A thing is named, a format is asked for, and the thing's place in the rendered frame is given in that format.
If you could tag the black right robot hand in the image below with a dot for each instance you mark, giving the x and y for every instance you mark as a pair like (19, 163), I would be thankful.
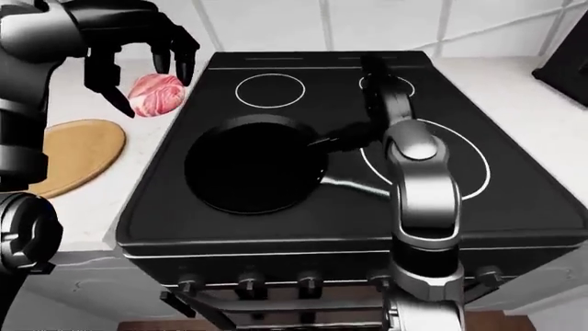
(371, 103)

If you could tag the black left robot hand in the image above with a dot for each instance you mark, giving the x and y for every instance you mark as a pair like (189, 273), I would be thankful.
(124, 24)

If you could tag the raw pink pork chop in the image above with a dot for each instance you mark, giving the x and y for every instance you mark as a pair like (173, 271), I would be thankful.
(156, 96)

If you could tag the black frying pan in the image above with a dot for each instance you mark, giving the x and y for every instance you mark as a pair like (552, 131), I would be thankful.
(252, 165)

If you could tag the round tan wooden plate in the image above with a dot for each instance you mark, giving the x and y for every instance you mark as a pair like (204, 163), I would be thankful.
(78, 155)

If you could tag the black stove with oven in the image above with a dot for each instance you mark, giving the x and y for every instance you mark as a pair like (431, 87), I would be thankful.
(285, 234)

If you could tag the black stove knob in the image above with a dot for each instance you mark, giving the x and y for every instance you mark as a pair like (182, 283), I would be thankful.
(379, 276)
(186, 281)
(308, 278)
(488, 274)
(248, 280)

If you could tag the black box appliance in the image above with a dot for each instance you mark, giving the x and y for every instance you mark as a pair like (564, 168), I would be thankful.
(562, 51)

